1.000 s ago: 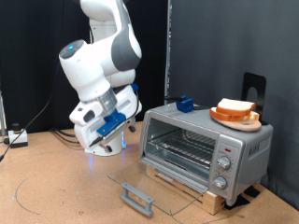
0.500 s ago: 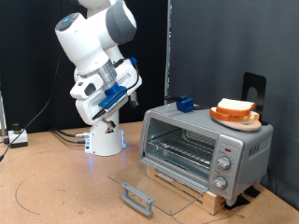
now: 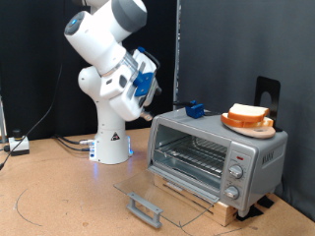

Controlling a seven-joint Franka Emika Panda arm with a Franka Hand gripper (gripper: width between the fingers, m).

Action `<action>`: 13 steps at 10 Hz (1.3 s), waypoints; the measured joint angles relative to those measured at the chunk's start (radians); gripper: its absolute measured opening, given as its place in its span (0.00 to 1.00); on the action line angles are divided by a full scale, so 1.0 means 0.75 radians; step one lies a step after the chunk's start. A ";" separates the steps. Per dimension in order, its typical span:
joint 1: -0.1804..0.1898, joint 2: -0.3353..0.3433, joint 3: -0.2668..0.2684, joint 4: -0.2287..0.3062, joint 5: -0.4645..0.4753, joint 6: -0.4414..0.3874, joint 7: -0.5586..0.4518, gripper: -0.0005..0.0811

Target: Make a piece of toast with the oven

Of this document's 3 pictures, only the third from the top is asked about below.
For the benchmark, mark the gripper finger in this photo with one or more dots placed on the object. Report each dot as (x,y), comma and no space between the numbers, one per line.
(158,91)
(146,115)

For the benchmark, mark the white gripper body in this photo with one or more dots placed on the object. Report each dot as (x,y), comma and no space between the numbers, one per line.
(118,98)

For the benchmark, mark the white bread slice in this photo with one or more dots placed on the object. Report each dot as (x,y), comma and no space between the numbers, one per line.
(229,120)
(247,111)

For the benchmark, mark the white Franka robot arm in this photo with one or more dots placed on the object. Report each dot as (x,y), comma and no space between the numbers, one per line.
(108,144)

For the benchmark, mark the silver oven knob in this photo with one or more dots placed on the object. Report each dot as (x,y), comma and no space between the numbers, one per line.
(236,171)
(231,192)

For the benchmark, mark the silver toaster oven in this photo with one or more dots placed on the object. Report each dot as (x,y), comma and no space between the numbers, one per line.
(272,164)

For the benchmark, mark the vertical metal pole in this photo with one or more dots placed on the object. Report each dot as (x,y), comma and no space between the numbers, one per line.
(177,32)

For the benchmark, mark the black metal bookend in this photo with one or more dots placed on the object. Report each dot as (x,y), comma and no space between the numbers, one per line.
(261,85)

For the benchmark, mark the emergency stop button box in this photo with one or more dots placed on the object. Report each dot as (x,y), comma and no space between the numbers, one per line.
(19,146)

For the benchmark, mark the small round wooden board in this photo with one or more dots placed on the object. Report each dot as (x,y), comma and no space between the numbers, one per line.
(259,132)

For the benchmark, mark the wooden slatted block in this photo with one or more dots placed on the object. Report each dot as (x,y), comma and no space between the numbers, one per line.
(226,214)

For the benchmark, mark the black foam pad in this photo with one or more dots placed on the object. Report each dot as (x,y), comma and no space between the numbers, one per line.
(252,213)
(266,202)

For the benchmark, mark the metal post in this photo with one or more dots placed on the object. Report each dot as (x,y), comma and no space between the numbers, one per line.
(2,124)

